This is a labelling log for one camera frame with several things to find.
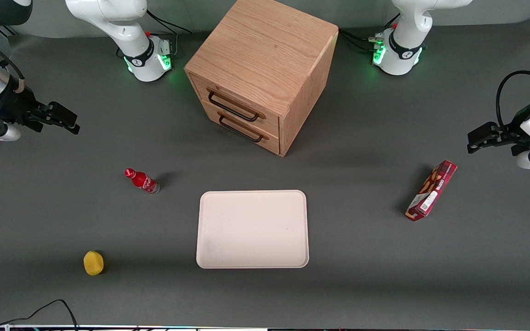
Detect wooden drawer cabinet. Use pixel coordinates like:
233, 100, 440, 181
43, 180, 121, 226
184, 0, 339, 158

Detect beige plastic tray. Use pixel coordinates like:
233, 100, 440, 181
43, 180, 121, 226
196, 190, 310, 269

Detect black left base cable bundle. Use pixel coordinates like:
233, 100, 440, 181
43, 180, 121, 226
339, 29, 378, 52

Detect wooden drawer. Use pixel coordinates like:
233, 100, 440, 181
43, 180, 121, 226
190, 73, 281, 138
200, 102, 280, 156

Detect small red soda bottle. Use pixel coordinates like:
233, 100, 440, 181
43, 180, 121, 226
124, 168, 161, 195

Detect red snack box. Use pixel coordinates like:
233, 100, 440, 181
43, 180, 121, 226
405, 160, 458, 222

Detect yellow lemon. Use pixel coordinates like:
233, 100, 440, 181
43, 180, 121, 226
83, 251, 104, 276

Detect black metal drawer handle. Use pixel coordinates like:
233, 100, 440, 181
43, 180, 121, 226
218, 113, 270, 143
207, 87, 266, 123

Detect thin black table cable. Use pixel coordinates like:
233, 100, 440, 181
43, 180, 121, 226
0, 299, 79, 331

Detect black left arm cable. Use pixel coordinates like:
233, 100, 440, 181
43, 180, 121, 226
496, 70, 530, 131

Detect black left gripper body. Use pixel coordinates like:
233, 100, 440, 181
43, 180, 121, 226
500, 120, 530, 157

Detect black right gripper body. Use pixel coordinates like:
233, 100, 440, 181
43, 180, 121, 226
0, 87, 52, 138

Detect black right base cable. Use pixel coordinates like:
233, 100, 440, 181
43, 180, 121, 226
147, 10, 192, 56

